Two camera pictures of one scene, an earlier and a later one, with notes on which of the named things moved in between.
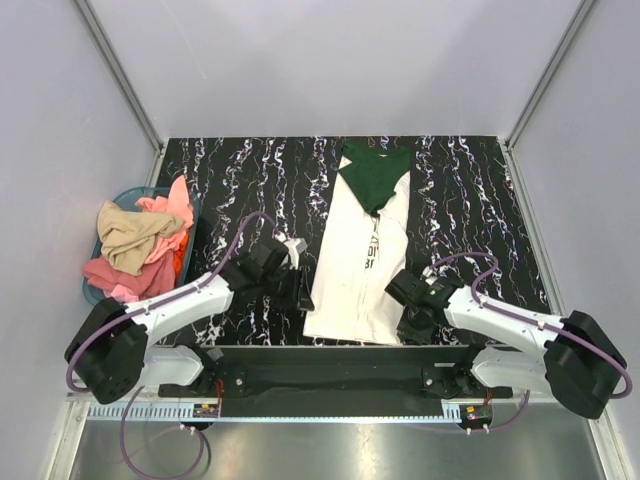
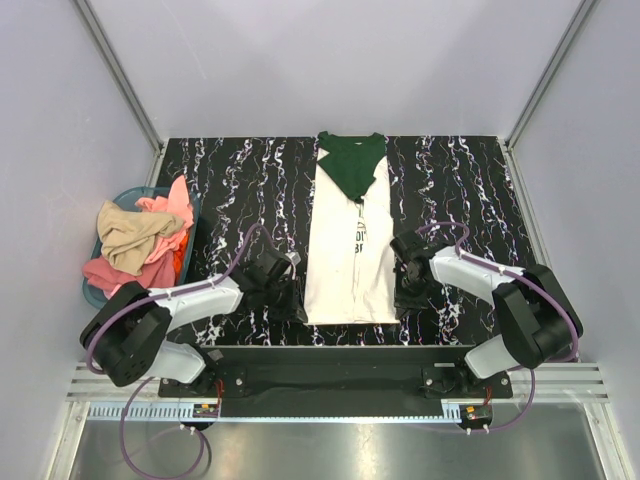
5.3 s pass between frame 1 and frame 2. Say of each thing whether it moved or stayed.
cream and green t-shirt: moved
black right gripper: moved
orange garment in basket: stayed
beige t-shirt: stayed
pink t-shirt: stayed
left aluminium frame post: stayed
